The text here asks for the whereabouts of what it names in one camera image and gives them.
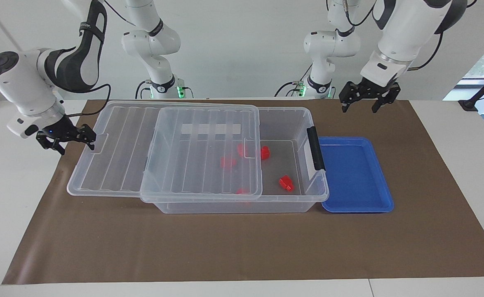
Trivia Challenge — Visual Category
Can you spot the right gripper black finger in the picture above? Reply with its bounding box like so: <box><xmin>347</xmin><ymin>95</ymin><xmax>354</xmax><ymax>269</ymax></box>
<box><xmin>81</xmin><ymin>124</ymin><xmax>97</xmax><ymax>151</ymax></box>
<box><xmin>40</xmin><ymin>138</ymin><xmax>66</xmax><ymax>156</ymax></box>

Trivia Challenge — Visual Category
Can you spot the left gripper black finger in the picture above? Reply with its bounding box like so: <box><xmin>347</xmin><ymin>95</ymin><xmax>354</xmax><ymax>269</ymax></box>
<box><xmin>371</xmin><ymin>82</ymin><xmax>402</xmax><ymax>114</ymax></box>
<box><xmin>339</xmin><ymin>82</ymin><xmax>360</xmax><ymax>113</ymax></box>

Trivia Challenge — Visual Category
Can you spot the clear ribbed plastic lid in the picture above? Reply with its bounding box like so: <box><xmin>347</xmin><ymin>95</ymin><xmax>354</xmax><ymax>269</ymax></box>
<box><xmin>67</xmin><ymin>100</ymin><xmax>264</xmax><ymax>203</ymax></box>

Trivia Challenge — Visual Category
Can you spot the blue plastic tray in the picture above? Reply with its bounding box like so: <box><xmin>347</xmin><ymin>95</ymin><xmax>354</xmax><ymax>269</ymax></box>
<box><xmin>318</xmin><ymin>137</ymin><xmax>394</xmax><ymax>214</ymax></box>

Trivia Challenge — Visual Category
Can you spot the clear plastic storage box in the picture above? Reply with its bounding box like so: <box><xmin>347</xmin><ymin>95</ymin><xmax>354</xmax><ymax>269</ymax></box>
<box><xmin>140</xmin><ymin>106</ymin><xmax>330</xmax><ymax>214</ymax></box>

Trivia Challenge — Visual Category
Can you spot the black angled stand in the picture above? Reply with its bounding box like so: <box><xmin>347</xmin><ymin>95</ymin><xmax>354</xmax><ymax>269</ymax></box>
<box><xmin>458</xmin><ymin>66</ymin><xmax>484</xmax><ymax>111</ymax></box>

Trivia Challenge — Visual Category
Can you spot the brown table mat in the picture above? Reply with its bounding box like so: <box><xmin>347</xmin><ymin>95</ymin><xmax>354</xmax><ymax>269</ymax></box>
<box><xmin>2</xmin><ymin>99</ymin><xmax>484</xmax><ymax>285</ymax></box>

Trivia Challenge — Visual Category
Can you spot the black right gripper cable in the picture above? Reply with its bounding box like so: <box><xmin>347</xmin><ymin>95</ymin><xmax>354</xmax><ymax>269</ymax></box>
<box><xmin>66</xmin><ymin>84</ymin><xmax>112</xmax><ymax>118</ymax></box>

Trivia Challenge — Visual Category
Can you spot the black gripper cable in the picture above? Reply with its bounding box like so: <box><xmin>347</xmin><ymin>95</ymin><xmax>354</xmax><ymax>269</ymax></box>
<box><xmin>66</xmin><ymin>84</ymin><xmax>112</xmax><ymax>118</ymax></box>
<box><xmin>407</xmin><ymin>32</ymin><xmax>444</xmax><ymax>71</ymax></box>

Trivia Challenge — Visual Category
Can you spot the black box latch handle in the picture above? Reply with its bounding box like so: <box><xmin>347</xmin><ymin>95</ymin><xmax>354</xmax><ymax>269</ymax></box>
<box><xmin>307</xmin><ymin>126</ymin><xmax>326</xmax><ymax>171</ymax></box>

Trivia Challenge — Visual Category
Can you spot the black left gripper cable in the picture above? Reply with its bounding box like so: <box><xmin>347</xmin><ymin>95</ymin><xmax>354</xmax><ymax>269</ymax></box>
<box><xmin>407</xmin><ymin>32</ymin><xmax>444</xmax><ymax>71</ymax></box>

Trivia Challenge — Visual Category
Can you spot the black right base cable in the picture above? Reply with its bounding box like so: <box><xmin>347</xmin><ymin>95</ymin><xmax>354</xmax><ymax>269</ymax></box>
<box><xmin>136</xmin><ymin>80</ymin><xmax>154</xmax><ymax>99</ymax></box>

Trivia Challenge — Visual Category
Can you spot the black base cable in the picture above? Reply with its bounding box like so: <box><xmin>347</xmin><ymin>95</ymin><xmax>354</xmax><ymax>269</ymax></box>
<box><xmin>136</xmin><ymin>80</ymin><xmax>154</xmax><ymax>99</ymax></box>
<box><xmin>275</xmin><ymin>62</ymin><xmax>313</xmax><ymax>97</ymax></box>

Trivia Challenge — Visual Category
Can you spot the black left base cable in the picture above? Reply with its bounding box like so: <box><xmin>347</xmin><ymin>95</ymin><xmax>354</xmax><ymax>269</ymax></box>
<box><xmin>275</xmin><ymin>62</ymin><xmax>313</xmax><ymax>97</ymax></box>

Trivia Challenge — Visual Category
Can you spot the black left arm joint cable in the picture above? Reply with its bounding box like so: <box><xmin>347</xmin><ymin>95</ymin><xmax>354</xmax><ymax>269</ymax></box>
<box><xmin>343</xmin><ymin>0</ymin><xmax>378</xmax><ymax>28</ymax></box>

